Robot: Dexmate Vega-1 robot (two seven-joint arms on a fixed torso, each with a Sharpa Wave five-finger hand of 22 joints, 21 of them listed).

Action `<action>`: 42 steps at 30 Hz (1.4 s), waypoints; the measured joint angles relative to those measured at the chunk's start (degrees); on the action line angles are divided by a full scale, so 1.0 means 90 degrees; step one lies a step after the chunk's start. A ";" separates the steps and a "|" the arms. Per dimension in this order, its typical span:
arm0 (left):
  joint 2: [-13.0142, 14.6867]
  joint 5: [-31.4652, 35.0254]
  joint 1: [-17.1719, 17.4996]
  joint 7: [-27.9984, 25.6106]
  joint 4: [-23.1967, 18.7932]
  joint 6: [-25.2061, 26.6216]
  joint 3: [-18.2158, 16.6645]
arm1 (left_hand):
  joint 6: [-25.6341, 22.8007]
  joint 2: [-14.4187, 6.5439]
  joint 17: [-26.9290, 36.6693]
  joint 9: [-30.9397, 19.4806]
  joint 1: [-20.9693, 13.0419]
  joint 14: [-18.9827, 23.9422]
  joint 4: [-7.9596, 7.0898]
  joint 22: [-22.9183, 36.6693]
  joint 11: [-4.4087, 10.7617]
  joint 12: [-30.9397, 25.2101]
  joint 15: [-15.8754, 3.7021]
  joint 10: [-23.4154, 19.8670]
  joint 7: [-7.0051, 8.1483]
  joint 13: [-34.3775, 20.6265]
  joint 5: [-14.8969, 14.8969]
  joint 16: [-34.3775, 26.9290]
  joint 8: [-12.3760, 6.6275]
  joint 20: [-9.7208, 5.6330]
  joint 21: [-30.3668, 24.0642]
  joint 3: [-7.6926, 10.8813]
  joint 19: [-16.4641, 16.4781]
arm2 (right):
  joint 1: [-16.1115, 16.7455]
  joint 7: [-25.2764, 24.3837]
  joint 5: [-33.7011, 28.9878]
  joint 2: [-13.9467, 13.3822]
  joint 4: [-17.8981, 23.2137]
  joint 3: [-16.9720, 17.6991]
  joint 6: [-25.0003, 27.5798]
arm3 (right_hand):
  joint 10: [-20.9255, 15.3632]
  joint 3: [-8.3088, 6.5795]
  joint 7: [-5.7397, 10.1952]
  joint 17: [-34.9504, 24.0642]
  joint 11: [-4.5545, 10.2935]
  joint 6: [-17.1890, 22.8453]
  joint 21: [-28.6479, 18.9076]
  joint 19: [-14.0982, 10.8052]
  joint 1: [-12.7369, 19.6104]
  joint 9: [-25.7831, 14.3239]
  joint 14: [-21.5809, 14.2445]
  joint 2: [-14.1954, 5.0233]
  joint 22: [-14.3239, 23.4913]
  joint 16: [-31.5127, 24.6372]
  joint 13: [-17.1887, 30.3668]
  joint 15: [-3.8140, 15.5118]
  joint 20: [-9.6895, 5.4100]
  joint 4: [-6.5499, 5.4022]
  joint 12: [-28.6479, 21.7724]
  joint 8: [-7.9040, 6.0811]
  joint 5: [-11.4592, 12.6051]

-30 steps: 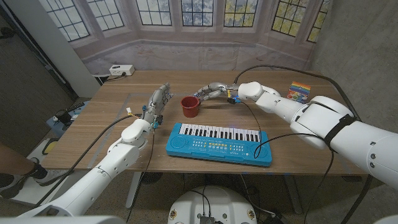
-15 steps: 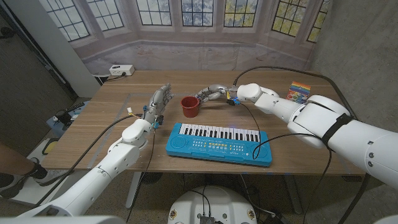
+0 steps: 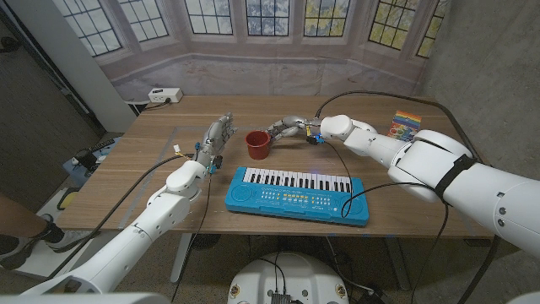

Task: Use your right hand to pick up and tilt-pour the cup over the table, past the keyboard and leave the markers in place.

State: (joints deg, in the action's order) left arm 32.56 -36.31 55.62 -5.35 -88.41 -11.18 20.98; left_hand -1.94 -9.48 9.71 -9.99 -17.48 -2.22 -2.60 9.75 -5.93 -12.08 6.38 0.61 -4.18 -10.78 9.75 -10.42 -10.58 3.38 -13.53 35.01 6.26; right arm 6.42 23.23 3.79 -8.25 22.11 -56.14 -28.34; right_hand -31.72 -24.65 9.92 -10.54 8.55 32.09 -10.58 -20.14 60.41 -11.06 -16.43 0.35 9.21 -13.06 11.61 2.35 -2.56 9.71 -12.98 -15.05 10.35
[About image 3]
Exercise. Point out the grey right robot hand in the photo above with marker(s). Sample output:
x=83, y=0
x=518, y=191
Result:
x=293, y=123

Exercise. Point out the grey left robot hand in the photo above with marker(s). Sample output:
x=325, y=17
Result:
x=215, y=139

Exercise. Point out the red cup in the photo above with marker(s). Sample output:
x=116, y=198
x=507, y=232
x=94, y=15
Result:
x=257, y=145

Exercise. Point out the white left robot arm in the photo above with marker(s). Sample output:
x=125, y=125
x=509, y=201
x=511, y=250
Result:
x=164, y=211

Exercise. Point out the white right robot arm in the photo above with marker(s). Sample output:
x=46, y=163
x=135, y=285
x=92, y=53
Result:
x=430, y=164

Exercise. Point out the blue toy keyboard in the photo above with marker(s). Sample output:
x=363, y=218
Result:
x=295, y=198

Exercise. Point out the grey tape outline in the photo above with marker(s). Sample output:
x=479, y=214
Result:
x=170, y=137

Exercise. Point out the printed window backdrop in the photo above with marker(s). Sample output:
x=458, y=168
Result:
x=261, y=67

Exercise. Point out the white power strip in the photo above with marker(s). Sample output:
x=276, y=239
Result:
x=165, y=95

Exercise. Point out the blue floor mat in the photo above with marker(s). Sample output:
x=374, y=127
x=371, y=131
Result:
x=107, y=162

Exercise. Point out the rainbow marker box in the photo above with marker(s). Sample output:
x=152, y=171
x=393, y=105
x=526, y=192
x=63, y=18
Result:
x=405, y=124

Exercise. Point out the black remote control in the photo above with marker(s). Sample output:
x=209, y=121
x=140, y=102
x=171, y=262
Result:
x=101, y=145

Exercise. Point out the white table leg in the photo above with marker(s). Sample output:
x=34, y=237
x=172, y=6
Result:
x=180, y=257

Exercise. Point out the black device on mat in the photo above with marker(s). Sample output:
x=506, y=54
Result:
x=85, y=158

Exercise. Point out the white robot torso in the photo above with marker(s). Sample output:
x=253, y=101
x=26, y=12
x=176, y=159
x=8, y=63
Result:
x=291, y=274

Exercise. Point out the yellow and black floor item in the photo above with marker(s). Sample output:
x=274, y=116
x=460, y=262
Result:
x=67, y=199

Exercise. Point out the grey table leg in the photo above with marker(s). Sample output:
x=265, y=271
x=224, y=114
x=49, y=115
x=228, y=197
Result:
x=397, y=262

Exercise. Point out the white sneaker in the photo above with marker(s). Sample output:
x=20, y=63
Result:
x=71, y=240

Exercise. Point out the person bare leg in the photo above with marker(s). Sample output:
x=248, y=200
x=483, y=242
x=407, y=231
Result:
x=19, y=215

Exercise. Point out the white floor board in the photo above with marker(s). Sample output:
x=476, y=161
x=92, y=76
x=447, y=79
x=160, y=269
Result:
x=42, y=264

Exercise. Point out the grey sneaker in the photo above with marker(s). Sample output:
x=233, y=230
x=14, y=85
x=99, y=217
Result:
x=19, y=251

